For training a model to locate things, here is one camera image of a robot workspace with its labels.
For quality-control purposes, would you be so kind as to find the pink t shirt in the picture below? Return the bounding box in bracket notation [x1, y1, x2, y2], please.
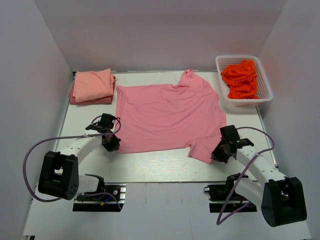
[116, 69, 227, 164]

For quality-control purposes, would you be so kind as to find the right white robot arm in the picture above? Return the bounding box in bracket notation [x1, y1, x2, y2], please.
[203, 125, 307, 227]

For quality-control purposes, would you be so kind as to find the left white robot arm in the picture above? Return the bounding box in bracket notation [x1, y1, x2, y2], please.
[38, 113, 121, 200]

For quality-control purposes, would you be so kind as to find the folded salmon t shirt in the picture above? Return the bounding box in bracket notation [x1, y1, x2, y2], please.
[68, 68, 116, 105]

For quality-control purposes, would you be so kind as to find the white plastic basket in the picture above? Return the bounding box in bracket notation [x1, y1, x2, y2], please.
[215, 55, 273, 107]

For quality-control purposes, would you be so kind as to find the orange t shirt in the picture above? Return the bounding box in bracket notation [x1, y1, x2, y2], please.
[220, 60, 259, 99]

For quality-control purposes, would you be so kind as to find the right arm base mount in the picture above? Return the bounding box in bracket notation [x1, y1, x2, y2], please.
[203, 173, 249, 213]

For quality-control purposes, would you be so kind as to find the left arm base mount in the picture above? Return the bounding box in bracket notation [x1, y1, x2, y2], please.
[72, 183, 126, 213]

